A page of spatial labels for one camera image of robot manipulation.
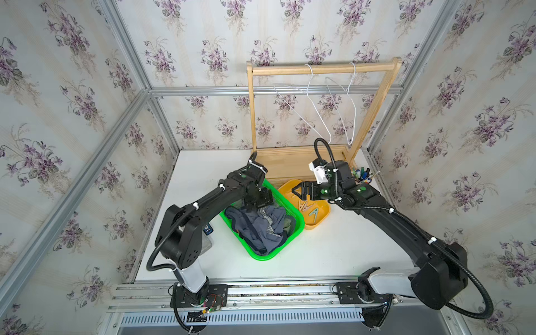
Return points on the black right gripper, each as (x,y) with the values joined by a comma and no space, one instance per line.
(312,185)

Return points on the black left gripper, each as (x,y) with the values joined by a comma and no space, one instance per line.
(267,199)

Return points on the teal plastic clothespin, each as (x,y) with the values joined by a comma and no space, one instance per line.
(314,216)

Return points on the wooden clothespin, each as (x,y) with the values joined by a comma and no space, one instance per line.
(303,206)

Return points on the navy blue tank top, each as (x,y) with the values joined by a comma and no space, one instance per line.
(261,229)

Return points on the green graphic tank top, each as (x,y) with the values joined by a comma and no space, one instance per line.
(289,224)

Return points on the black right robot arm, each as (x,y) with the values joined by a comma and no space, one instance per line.
(441,270)

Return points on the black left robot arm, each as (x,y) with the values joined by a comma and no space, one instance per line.
(178,243)

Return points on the green perforated plastic basket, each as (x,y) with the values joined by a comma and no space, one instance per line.
(279,200)

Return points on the yellow plastic tray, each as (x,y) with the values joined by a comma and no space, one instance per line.
(286,191)

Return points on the pink pen cup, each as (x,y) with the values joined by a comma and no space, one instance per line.
(364,175)

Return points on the wooden clothes rack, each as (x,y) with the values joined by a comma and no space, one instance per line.
(290,163)

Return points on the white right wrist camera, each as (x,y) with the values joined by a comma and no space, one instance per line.
(319,173)

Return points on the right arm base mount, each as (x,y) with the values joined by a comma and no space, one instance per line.
(377,306)

